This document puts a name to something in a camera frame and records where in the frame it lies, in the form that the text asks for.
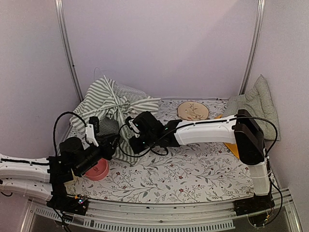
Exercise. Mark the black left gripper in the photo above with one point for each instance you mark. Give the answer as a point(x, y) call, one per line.
point(105, 143)

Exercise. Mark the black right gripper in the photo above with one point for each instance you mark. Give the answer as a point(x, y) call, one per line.
point(136, 148)

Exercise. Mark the green striped pet tent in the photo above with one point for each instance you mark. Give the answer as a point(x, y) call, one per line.
point(112, 103)

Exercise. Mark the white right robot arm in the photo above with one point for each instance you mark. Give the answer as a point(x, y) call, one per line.
point(240, 129)

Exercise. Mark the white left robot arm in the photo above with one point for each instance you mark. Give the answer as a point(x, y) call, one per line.
point(52, 170)

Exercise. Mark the pink pet bowl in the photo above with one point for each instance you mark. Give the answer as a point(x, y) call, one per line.
point(99, 171)

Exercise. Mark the yellow double pet bowl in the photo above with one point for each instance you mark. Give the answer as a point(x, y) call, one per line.
point(231, 145)

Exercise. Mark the round wooden floral plate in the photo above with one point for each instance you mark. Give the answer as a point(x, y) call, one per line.
point(192, 111)

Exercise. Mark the floral table mat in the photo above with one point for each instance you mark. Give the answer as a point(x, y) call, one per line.
point(187, 174)

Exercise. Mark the green checked cushion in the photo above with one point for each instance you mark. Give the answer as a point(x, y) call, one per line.
point(258, 102)

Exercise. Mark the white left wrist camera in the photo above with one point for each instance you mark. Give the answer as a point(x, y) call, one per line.
point(91, 130)

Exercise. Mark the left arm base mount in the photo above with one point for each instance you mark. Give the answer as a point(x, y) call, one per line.
point(62, 201)

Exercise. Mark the front aluminium rail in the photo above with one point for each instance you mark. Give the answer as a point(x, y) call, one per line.
point(106, 216)

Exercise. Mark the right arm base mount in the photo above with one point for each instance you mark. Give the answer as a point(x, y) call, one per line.
point(253, 204)

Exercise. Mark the aluminium frame post left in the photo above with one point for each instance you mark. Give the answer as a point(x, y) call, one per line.
point(66, 44)

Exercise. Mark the aluminium frame post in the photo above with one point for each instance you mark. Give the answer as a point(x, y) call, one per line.
point(254, 44)
point(66, 44)

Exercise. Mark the aluminium frame post right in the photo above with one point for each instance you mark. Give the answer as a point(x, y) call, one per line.
point(254, 44)

